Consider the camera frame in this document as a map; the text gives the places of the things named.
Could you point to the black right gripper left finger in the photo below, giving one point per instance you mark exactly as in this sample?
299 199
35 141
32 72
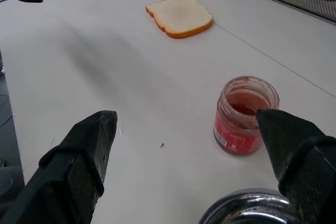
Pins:
76 166

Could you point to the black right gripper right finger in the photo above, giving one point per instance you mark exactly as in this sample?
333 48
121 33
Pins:
302 161

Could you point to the open red jam jar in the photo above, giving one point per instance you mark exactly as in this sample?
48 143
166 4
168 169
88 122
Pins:
242 121

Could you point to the white bread slice orange crust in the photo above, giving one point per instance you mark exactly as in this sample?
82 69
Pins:
179 14

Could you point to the dark round glass container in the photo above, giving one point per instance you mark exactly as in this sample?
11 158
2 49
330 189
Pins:
244 208

